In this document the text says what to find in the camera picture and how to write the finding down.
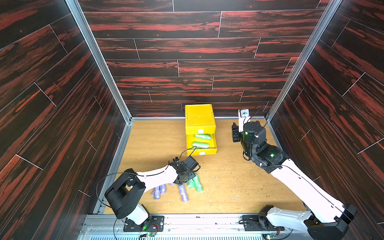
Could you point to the green trash bag roll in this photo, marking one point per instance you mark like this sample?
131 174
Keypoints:
200 145
198 186
191 184
203 136

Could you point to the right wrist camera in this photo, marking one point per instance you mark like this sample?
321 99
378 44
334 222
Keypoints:
243 113

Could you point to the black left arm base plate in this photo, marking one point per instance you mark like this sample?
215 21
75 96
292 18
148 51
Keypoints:
154 223

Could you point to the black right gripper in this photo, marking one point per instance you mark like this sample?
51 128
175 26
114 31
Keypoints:
236 133

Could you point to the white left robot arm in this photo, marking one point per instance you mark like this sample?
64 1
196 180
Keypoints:
126 192

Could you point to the purple trash bag roll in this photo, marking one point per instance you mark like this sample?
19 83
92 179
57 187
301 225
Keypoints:
163 189
183 193
156 193

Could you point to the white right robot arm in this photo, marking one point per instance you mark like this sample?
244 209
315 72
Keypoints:
326 219

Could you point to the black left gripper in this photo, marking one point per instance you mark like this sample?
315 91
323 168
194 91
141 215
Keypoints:
192 175

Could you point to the yellow plastic drawer box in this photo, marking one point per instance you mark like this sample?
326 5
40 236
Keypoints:
200 119

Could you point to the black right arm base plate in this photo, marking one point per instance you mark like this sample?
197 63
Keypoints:
254 223

